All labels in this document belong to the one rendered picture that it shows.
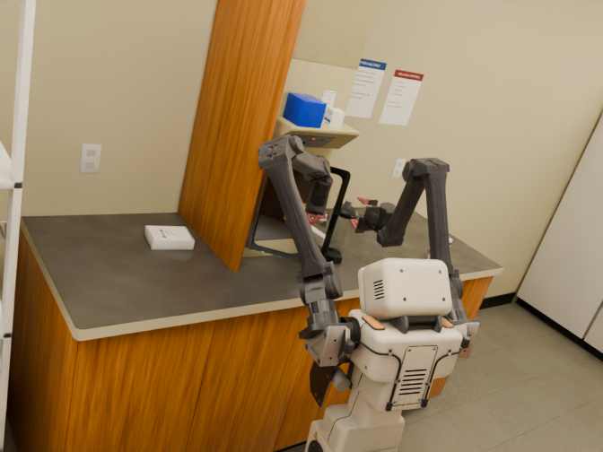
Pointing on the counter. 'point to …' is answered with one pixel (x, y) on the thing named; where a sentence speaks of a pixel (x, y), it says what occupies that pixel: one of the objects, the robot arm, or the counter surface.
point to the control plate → (314, 140)
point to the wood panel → (236, 118)
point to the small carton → (334, 117)
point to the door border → (257, 209)
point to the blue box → (304, 110)
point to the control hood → (317, 133)
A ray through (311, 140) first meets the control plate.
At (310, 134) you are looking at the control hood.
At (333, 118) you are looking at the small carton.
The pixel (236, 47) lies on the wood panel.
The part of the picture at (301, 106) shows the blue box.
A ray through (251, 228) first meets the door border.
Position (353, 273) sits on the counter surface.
